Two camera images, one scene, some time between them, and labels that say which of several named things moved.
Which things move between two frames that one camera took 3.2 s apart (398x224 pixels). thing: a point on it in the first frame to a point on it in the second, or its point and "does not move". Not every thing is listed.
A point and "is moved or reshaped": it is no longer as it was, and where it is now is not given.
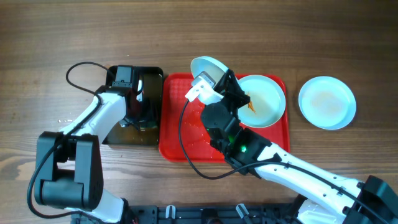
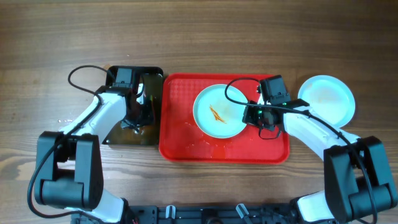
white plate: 267,101 is moved or reshaped
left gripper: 149,112 does not move
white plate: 214,68 to 337,109
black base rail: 230,214 does not move
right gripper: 232,90 to 249,117
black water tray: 148,130 does not move
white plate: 327,102 does not move
